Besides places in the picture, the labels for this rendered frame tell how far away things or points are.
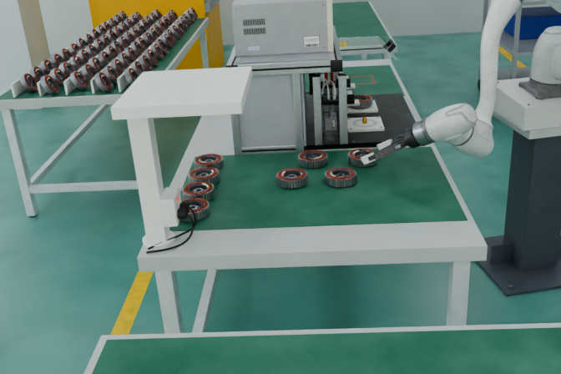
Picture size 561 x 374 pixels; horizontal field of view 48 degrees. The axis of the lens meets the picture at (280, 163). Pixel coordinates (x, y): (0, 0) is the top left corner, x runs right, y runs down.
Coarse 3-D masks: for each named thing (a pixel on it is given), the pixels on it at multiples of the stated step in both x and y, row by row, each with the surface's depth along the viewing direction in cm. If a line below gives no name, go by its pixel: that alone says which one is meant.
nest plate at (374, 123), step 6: (348, 120) 272; (354, 120) 271; (360, 120) 271; (372, 120) 270; (378, 120) 270; (348, 126) 265; (354, 126) 265; (360, 126) 264; (366, 126) 264; (372, 126) 263; (378, 126) 263; (348, 132) 262
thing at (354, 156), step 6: (354, 150) 239; (360, 150) 239; (366, 150) 239; (372, 150) 238; (348, 156) 236; (354, 156) 234; (360, 156) 236; (348, 162) 237; (354, 162) 233; (360, 162) 232; (372, 162) 232
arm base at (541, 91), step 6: (522, 84) 273; (528, 84) 270; (534, 84) 265; (540, 84) 263; (546, 84) 261; (552, 84) 261; (558, 84) 261; (528, 90) 268; (534, 90) 265; (540, 90) 263; (546, 90) 262; (552, 90) 262; (558, 90) 262; (534, 96) 264; (540, 96) 261; (546, 96) 261; (552, 96) 262; (558, 96) 262
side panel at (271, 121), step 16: (256, 80) 241; (272, 80) 241; (288, 80) 241; (256, 96) 243; (272, 96) 243; (288, 96) 243; (256, 112) 246; (272, 112) 246; (288, 112) 246; (240, 128) 249; (256, 128) 249; (272, 128) 248; (288, 128) 248; (240, 144) 250; (256, 144) 251; (272, 144) 251; (288, 144) 251
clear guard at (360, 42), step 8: (344, 40) 289; (352, 40) 288; (360, 40) 287; (368, 40) 286; (376, 40) 285; (344, 48) 273; (352, 48) 273; (360, 48) 272; (368, 48) 272; (376, 48) 272; (384, 48) 271; (392, 56) 273
